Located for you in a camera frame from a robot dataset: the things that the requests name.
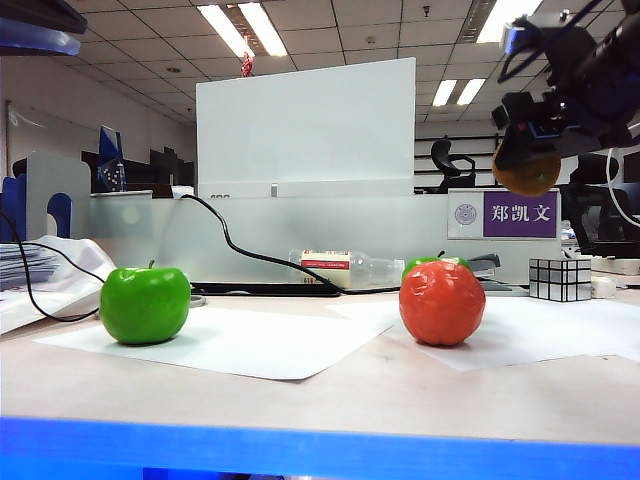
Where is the white cable loop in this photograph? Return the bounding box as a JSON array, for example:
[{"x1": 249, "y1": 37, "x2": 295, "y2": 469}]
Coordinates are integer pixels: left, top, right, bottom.
[{"x1": 605, "y1": 147, "x2": 640, "y2": 229}]

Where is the small white adapter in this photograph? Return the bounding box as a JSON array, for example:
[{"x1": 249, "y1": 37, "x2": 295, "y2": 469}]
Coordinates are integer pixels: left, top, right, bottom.
[{"x1": 590, "y1": 276, "x2": 619, "y2": 300}]

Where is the dark background cabinet row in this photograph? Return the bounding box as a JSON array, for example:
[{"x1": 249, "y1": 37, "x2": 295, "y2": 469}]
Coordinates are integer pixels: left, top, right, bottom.
[{"x1": 81, "y1": 145, "x2": 197, "y2": 194}]

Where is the purple white name plate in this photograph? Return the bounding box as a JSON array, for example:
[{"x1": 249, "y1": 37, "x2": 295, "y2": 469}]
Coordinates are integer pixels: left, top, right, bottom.
[{"x1": 447, "y1": 188, "x2": 562, "y2": 242}]

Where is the blue front bar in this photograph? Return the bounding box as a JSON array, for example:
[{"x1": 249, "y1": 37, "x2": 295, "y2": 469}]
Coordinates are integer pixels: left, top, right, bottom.
[{"x1": 0, "y1": 415, "x2": 640, "y2": 480}]

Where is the single panel ceiling light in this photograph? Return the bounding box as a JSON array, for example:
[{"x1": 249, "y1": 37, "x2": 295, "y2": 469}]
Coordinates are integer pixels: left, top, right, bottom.
[{"x1": 474, "y1": 0, "x2": 544, "y2": 45}]

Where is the green plastic apple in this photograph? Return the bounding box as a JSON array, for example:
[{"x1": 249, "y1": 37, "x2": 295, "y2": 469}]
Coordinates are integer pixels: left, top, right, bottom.
[
  {"x1": 402, "y1": 251, "x2": 474, "y2": 279},
  {"x1": 98, "y1": 259, "x2": 192, "y2": 346}
]

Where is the red hanging ornament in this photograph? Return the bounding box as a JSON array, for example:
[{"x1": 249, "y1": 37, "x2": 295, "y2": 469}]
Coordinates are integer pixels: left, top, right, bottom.
[{"x1": 241, "y1": 30, "x2": 256, "y2": 79}]

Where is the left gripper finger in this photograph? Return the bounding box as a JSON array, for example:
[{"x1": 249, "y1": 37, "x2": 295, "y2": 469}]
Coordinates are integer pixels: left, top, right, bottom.
[
  {"x1": 0, "y1": 18, "x2": 81, "y2": 57},
  {"x1": 0, "y1": 0, "x2": 89, "y2": 35}
]

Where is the orange red toy fruit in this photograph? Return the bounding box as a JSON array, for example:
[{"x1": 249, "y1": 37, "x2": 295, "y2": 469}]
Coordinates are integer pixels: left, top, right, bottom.
[{"x1": 398, "y1": 259, "x2": 487, "y2": 347}]

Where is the large white board panel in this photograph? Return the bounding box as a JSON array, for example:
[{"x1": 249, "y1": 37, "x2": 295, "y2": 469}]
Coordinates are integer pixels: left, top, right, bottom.
[{"x1": 195, "y1": 56, "x2": 417, "y2": 200}]

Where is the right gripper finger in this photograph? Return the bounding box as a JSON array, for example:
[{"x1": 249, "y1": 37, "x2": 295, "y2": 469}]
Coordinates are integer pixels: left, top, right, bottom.
[
  {"x1": 494, "y1": 124, "x2": 551, "y2": 170},
  {"x1": 492, "y1": 92, "x2": 536, "y2": 131}
]

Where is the silver mirror cube puzzle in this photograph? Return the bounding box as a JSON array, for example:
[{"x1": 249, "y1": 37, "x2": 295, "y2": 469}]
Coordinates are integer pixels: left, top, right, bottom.
[{"x1": 528, "y1": 257, "x2": 594, "y2": 304}]

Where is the stack of printed papers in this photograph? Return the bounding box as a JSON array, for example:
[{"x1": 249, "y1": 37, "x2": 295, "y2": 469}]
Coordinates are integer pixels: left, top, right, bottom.
[{"x1": 0, "y1": 243, "x2": 61, "y2": 292}]

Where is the grey blue file holder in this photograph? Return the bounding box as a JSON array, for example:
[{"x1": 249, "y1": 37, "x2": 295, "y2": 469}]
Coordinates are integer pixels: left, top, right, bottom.
[{"x1": 0, "y1": 152, "x2": 92, "y2": 244}]

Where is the brown kiwi with green mark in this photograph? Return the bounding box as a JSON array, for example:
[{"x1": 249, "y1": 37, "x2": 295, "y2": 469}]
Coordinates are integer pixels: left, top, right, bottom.
[{"x1": 492, "y1": 144, "x2": 562, "y2": 197}]

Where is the flat black keyboard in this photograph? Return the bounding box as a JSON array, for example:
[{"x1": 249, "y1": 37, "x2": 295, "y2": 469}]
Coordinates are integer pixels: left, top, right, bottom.
[{"x1": 191, "y1": 282, "x2": 344, "y2": 299}]

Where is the black mesh office chair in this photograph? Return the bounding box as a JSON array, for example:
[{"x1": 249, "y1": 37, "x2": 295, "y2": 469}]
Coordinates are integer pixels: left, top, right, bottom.
[{"x1": 559, "y1": 152, "x2": 640, "y2": 259}]

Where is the clear bottle with red label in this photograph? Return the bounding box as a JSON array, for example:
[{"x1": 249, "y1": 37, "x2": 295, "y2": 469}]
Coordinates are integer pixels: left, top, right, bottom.
[{"x1": 288, "y1": 248, "x2": 407, "y2": 291}]

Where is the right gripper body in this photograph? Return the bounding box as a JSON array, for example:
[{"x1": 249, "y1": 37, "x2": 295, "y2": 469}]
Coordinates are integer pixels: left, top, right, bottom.
[{"x1": 524, "y1": 24, "x2": 631, "y2": 156}]

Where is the grey stapler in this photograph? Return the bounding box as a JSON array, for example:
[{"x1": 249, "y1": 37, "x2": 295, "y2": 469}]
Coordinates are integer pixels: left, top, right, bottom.
[{"x1": 467, "y1": 253, "x2": 516, "y2": 292}]

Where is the frosted glass desk partition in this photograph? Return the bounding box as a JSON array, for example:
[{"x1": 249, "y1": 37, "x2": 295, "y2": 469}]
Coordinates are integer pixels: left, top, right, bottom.
[{"x1": 89, "y1": 192, "x2": 564, "y2": 286}]

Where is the thin black cable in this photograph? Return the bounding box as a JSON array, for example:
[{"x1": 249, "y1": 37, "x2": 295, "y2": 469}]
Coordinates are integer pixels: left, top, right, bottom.
[{"x1": 0, "y1": 209, "x2": 105, "y2": 324}]

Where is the white paper sheet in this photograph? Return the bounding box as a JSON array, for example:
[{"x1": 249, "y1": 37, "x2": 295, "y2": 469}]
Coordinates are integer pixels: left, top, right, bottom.
[
  {"x1": 33, "y1": 305, "x2": 401, "y2": 382},
  {"x1": 327, "y1": 294, "x2": 640, "y2": 372}
]

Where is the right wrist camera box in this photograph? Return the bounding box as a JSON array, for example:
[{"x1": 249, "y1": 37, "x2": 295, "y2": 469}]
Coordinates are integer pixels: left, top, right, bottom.
[{"x1": 502, "y1": 17, "x2": 546, "y2": 57}]

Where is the blue crystal trophy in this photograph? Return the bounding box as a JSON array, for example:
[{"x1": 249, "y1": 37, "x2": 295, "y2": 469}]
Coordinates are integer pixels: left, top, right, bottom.
[{"x1": 97, "y1": 125, "x2": 127, "y2": 194}]

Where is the double tube ceiling light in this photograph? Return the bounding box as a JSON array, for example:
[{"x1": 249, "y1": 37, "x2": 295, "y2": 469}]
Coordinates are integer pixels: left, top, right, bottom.
[
  {"x1": 197, "y1": 2, "x2": 289, "y2": 59},
  {"x1": 432, "y1": 78, "x2": 487, "y2": 108}
]

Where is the black wall shelf rack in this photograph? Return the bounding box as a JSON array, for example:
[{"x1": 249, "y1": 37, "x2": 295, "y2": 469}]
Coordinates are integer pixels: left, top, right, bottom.
[{"x1": 414, "y1": 131, "x2": 506, "y2": 189}]

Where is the thick black cable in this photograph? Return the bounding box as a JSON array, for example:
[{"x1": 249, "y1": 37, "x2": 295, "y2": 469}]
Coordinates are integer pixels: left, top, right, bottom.
[{"x1": 179, "y1": 193, "x2": 404, "y2": 297}]

